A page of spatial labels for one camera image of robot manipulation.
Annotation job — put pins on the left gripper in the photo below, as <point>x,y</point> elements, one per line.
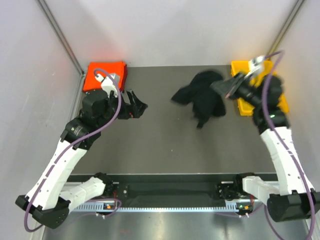
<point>129,110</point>

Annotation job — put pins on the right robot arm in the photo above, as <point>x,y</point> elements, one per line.
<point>295,197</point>

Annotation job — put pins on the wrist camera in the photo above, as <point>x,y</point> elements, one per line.
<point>107,84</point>
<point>256,65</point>

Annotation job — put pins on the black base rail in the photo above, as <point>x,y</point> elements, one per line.
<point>175,190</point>

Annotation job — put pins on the grey slotted cable duct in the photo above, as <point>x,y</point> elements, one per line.
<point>104,207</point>

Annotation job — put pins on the black t-shirt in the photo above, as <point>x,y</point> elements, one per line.
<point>206,103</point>

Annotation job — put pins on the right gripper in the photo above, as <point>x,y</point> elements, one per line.
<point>225,87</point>

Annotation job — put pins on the orange folded t-shirt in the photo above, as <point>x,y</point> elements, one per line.
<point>93,80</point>

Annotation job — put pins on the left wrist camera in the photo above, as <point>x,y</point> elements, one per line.
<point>107,84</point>

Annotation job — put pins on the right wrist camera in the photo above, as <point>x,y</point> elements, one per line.
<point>256,65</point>

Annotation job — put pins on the aluminium frame post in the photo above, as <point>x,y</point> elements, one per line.
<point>289,20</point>
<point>44,7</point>

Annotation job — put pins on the left aluminium frame post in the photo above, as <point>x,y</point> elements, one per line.
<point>44,7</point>

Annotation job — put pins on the right aluminium frame post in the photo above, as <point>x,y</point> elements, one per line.
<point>289,20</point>

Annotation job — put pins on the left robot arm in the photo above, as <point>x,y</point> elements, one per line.
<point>47,202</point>

